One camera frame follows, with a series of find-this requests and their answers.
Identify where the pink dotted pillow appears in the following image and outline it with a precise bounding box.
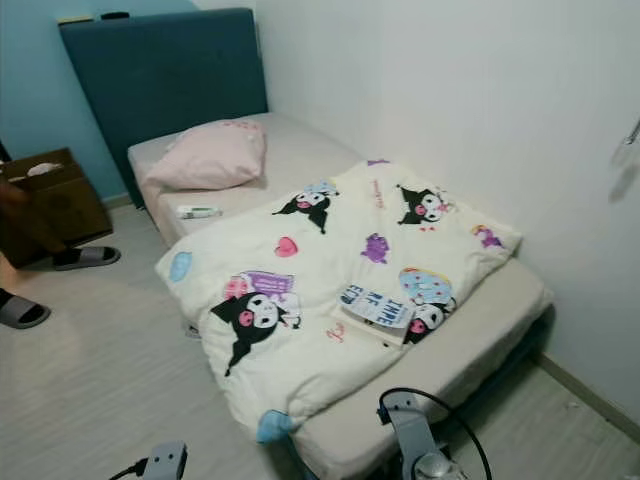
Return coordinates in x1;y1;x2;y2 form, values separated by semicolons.
143;119;268;193

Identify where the grey rubber slipper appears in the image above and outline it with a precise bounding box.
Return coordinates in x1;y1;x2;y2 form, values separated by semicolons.
0;292;51;330
52;245;122;272

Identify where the beige mattress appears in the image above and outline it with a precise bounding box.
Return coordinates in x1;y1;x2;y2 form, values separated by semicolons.
127;112;554;480

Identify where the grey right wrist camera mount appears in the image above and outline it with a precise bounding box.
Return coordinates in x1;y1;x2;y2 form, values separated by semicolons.
378;392;436;461

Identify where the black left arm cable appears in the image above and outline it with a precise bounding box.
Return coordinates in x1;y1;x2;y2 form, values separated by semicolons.
108;458;151;480

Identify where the white book with blue letters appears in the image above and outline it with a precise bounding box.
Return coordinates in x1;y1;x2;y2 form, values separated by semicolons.
338;284;417;348

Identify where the cream cartoon print duvet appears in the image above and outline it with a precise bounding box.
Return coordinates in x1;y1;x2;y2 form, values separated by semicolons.
155;158;523;444

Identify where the brown cardboard box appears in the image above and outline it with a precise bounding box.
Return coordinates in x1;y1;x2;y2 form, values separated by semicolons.
0;148;114;268

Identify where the blue upholstered headboard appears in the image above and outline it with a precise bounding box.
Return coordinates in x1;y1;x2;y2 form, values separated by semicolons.
58;8;269;209

